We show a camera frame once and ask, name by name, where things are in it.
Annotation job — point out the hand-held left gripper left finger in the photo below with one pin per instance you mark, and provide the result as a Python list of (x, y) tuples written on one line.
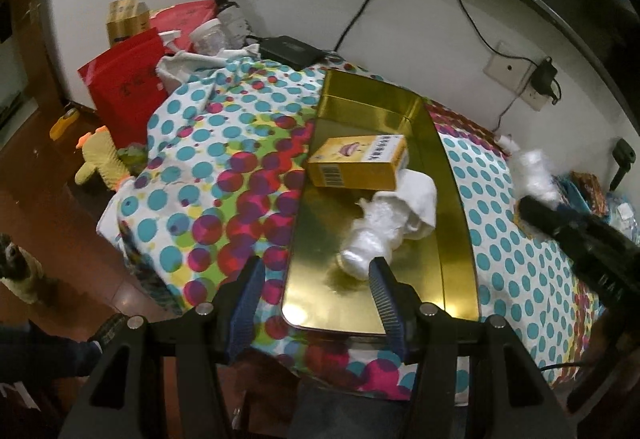
[(247, 301)]

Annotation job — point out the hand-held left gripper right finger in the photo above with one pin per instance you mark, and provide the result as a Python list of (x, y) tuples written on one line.
[(386, 301)]

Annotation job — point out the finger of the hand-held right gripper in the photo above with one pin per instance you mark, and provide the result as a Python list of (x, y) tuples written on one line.
[(542, 214)]

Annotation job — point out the white fluffy wad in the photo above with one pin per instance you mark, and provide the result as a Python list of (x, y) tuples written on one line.
[(536, 174)]

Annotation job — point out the gold metal tin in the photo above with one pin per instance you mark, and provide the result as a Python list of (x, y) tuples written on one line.
[(350, 239)]

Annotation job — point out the clear plastic wrapper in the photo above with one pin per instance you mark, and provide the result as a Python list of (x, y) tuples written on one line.
[(627, 219)]

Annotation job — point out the brown patterned item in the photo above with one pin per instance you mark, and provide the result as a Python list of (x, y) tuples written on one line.
[(590, 184)]

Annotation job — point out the crumpled clear plastic bag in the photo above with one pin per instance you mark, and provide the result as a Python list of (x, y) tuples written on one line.
[(372, 239)]

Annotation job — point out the small white item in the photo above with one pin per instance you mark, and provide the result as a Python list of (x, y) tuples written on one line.
[(509, 143)]

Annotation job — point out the black clamp stand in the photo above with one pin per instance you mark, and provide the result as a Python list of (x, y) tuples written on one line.
[(622, 159)]

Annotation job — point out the black plug adapter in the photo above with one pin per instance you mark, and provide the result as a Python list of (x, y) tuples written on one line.
[(546, 78)]

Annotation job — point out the polka-dot cloth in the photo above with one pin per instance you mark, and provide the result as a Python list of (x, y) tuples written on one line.
[(215, 169)]

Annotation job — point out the plaid slipper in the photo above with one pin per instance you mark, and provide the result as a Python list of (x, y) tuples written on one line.
[(109, 329)]

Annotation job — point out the yellow cardboard packet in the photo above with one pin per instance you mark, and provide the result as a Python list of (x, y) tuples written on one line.
[(357, 161)]

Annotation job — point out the yellow plush toy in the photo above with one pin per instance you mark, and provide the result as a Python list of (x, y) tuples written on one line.
[(102, 156)]

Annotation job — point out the person's dark trouser leg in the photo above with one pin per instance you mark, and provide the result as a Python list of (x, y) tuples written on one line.
[(40, 344)]

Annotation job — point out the fuzzy yellow slipper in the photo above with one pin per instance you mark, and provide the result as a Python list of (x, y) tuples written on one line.
[(20, 274)]

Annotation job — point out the white crumpled fabric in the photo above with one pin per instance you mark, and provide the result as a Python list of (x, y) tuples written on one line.
[(195, 64)]

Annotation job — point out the red paper bag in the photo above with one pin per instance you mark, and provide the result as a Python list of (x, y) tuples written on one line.
[(127, 84)]

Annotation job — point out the black flat device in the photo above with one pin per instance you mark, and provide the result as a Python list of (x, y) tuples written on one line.
[(292, 50)]

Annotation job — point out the small yellow tool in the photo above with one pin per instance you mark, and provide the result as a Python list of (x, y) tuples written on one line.
[(62, 124)]

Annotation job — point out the clear plastic jar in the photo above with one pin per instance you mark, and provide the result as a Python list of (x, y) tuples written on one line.
[(209, 39)]

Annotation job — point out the white spray nozzle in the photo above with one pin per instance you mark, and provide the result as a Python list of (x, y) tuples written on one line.
[(171, 40)]

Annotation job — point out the black-capped spray bottle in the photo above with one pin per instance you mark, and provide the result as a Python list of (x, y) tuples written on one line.
[(231, 14)]

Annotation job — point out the red round box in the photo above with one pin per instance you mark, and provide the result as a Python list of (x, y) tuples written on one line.
[(182, 16)]

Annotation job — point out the yellow cardboard box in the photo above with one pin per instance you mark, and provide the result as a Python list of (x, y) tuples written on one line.
[(125, 21)]

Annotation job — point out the white wall socket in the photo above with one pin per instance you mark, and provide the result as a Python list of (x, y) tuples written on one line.
[(505, 69)]

